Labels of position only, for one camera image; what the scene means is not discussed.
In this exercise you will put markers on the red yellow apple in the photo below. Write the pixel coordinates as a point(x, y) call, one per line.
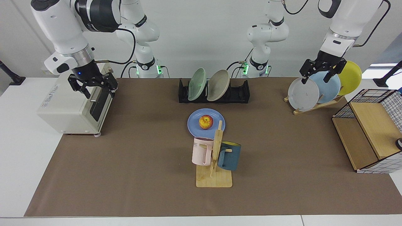
point(206, 122)

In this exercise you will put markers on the light blue plate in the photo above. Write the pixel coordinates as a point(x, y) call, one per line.
point(329, 89)

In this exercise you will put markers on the grey plate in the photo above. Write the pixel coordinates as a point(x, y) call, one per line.
point(303, 95)

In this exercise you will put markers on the yellow plate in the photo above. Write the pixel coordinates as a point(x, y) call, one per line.
point(351, 77)

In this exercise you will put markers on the wooden plate rack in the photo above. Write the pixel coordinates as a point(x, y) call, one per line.
point(311, 108)

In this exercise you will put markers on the black dish rack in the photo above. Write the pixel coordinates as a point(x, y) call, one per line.
point(238, 94)

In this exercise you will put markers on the pale green plate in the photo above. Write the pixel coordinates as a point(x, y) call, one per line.
point(197, 84)

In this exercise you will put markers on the beige plate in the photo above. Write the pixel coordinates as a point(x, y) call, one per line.
point(218, 85)

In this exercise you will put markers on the pale toaster oven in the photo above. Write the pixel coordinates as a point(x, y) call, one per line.
point(62, 106)

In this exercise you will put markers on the black clamp stand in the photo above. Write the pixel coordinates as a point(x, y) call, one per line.
point(15, 80)
point(381, 82)

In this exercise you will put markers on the brown table cloth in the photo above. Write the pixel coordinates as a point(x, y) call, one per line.
point(125, 175)

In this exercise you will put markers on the small dark round object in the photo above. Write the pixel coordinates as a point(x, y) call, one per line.
point(399, 143)

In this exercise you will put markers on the dark blue cup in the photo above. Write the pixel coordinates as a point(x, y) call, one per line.
point(230, 157)

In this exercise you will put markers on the pink cup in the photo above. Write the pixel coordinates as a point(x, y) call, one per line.
point(201, 152)

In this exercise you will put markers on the wooden cup stand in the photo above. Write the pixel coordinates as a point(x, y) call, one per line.
point(213, 180)

